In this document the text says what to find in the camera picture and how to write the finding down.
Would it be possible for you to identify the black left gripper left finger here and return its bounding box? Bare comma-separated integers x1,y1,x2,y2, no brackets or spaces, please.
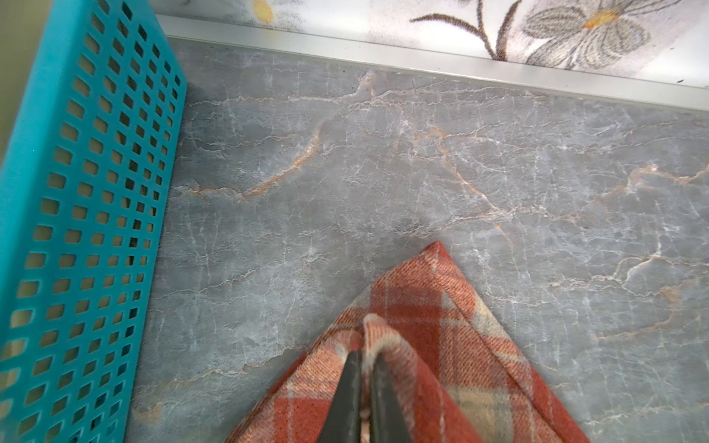
317,350,362,443

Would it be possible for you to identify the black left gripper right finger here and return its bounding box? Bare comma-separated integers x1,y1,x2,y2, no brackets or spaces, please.
370,354,413,443

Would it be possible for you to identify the red plaid wool skirt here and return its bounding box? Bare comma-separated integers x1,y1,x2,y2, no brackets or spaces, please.
229,242,586,442

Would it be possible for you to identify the teal plastic basket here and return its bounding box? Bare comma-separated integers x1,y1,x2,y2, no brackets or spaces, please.
1,1,188,442

